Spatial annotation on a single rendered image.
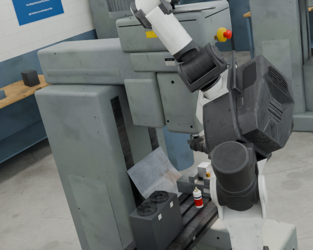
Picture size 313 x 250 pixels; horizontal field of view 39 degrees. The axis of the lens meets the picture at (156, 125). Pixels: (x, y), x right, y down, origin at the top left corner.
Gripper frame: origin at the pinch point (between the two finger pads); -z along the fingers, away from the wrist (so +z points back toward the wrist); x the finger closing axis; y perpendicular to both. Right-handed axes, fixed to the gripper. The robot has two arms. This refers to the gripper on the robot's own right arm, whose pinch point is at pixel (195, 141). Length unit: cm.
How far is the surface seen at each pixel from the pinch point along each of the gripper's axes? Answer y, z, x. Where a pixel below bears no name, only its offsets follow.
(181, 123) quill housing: -13.6, 3.9, 9.3
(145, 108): -21.6, -12.0, 17.4
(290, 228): 51, 33, -24
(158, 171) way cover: 23.8, -31.0, 7.7
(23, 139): 96, -398, -6
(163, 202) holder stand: 11.7, 17.8, 35.1
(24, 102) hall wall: 64, -461, -36
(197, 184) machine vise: 23.3, -0.1, 3.7
